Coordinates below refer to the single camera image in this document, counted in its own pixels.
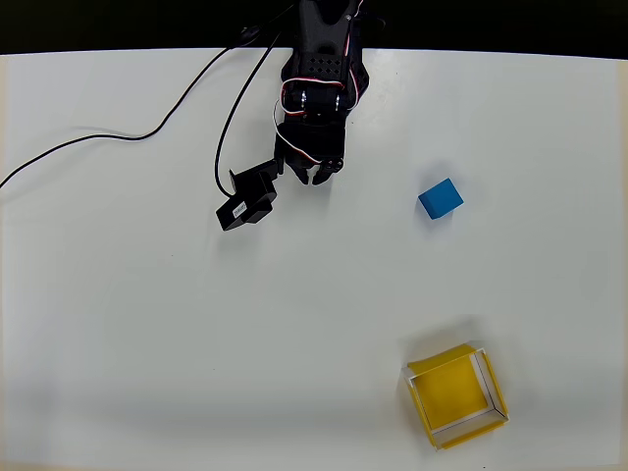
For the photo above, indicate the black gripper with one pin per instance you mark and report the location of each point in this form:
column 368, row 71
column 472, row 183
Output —
column 305, row 158

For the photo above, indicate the blue cube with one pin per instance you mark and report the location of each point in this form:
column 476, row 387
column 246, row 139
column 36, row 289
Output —
column 440, row 198

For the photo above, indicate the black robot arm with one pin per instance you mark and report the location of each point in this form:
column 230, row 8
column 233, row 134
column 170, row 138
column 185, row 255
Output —
column 319, row 54

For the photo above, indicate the yellow open box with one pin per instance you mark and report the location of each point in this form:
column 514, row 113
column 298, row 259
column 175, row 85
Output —
column 454, row 395

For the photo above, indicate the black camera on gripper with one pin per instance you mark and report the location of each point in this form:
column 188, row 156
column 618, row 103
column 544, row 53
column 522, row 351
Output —
column 247, row 201

